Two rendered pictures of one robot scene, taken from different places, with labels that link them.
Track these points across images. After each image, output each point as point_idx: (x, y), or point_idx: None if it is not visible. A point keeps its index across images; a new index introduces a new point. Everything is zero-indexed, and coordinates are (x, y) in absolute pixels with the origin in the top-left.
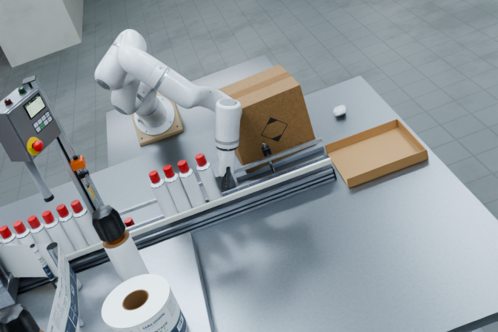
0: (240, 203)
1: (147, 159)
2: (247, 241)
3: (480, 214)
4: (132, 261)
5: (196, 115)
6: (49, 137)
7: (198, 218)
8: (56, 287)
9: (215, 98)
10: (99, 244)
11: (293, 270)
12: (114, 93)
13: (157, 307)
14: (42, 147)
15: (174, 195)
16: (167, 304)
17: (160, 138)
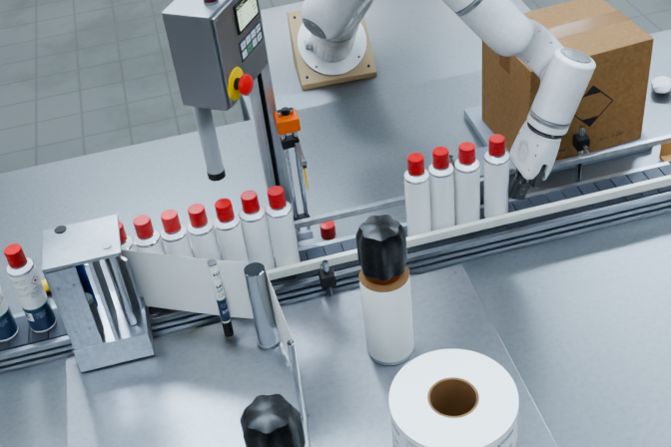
0: (540, 225)
1: (324, 116)
2: (561, 294)
3: None
4: (404, 316)
5: (392, 52)
6: (254, 70)
7: (469, 242)
8: (230, 335)
9: (540, 43)
10: (300, 265)
11: (667, 360)
12: None
13: (504, 419)
14: (252, 89)
15: (439, 199)
16: (517, 414)
17: (336, 82)
